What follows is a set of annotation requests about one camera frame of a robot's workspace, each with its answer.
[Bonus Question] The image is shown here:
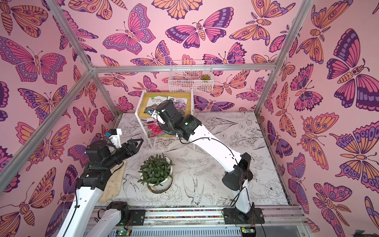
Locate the purple flower seed bag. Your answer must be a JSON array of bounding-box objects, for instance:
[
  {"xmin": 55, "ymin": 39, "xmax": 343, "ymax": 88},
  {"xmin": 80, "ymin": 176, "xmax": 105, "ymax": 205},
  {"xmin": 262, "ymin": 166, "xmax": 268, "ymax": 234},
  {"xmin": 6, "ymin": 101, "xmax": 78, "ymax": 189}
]
[{"xmin": 168, "ymin": 96, "xmax": 188, "ymax": 115}]

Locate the red flower seed bag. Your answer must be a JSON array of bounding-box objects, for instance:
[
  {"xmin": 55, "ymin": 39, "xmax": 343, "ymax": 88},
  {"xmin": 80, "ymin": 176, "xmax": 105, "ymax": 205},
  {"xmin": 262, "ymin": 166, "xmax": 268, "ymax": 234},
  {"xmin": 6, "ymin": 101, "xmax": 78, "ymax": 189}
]
[{"xmin": 147, "ymin": 118, "xmax": 165, "ymax": 138}]

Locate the green white seed bag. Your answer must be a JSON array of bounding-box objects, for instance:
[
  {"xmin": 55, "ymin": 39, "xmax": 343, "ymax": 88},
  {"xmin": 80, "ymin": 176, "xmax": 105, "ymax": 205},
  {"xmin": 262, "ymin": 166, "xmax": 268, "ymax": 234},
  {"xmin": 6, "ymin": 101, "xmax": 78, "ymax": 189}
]
[{"xmin": 147, "ymin": 95, "xmax": 168, "ymax": 109}]

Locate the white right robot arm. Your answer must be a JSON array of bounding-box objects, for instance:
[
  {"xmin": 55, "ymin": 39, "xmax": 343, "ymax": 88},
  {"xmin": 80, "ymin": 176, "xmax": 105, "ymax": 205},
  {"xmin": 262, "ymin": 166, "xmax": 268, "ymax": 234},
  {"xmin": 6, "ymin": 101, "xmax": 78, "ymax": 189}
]
[{"xmin": 145, "ymin": 100, "xmax": 254, "ymax": 217}]

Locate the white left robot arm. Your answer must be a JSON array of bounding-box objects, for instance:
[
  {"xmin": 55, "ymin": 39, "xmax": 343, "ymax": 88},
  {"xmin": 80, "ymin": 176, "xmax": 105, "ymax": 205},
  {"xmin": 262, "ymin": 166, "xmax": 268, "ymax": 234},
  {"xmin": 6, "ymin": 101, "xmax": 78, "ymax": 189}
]
[{"xmin": 57, "ymin": 138, "xmax": 144, "ymax": 237}]

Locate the white two-tier bamboo shelf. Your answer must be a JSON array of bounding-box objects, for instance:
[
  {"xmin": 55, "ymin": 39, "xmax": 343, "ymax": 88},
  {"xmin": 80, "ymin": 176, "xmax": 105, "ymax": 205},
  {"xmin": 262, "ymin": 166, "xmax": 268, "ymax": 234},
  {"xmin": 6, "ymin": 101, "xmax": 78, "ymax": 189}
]
[{"xmin": 134, "ymin": 89, "xmax": 194, "ymax": 148}]

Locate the potted green plant white pot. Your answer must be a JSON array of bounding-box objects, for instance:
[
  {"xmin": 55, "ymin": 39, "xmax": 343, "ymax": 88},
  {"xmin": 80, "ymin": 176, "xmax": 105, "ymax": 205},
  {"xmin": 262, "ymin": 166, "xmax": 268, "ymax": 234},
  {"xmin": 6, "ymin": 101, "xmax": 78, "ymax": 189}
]
[{"xmin": 138, "ymin": 153, "xmax": 174, "ymax": 194}]

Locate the beige work glove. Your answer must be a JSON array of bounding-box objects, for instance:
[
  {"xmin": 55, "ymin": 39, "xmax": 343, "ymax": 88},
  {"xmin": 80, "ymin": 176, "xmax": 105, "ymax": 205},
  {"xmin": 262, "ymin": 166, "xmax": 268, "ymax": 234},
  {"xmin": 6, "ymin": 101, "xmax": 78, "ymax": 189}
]
[{"xmin": 98, "ymin": 161, "xmax": 125, "ymax": 205}]

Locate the small succulent in basket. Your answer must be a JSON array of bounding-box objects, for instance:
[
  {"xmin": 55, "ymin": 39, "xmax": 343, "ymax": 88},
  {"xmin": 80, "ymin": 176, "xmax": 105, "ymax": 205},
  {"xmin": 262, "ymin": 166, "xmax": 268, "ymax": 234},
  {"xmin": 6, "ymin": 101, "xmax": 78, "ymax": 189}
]
[{"xmin": 200, "ymin": 74, "xmax": 211, "ymax": 81}]

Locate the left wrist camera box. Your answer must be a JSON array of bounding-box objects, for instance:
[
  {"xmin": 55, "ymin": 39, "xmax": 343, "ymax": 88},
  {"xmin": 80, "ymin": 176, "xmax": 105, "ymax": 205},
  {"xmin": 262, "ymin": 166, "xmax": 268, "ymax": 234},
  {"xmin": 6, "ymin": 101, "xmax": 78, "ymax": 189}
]
[{"xmin": 106, "ymin": 128, "xmax": 122, "ymax": 149}]

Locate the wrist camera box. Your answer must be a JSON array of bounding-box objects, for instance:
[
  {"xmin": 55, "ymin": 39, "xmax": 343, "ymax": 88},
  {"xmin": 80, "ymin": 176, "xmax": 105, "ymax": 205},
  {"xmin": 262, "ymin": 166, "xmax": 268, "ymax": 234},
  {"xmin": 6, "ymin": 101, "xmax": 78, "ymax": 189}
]
[
  {"xmin": 144, "ymin": 107, "xmax": 158, "ymax": 119},
  {"xmin": 106, "ymin": 128, "xmax": 122, "ymax": 149}
]

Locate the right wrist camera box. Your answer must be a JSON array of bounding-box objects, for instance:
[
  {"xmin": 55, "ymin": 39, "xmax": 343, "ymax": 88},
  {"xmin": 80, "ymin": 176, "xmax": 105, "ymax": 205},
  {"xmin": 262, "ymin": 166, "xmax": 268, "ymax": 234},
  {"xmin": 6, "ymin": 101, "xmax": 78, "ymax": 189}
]
[{"xmin": 144, "ymin": 107, "xmax": 158, "ymax": 119}]

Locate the white wire wall basket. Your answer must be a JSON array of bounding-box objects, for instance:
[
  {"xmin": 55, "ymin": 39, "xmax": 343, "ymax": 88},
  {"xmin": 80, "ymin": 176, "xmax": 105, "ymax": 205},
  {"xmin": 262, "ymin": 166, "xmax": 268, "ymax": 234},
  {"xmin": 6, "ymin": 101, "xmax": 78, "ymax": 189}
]
[{"xmin": 167, "ymin": 59, "xmax": 214, "ymax": 93}]

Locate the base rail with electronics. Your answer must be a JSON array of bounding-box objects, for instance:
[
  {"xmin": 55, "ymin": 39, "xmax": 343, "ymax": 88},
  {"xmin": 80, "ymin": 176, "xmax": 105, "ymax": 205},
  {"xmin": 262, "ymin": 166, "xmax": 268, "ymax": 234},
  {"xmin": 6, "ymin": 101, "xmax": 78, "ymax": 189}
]
[{"xmin": 105, "ymin": 205, "xmax": 312, "ymax": 237}]

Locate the aluminium cage frame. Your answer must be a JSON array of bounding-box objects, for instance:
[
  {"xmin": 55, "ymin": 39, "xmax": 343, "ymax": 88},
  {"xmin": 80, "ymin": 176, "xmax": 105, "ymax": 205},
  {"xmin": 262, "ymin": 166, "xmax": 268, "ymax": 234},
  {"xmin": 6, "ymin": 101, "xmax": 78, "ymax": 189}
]
[{"xmin": 0, "ymin": 0, "xmax": 314, "ymax": 193}]

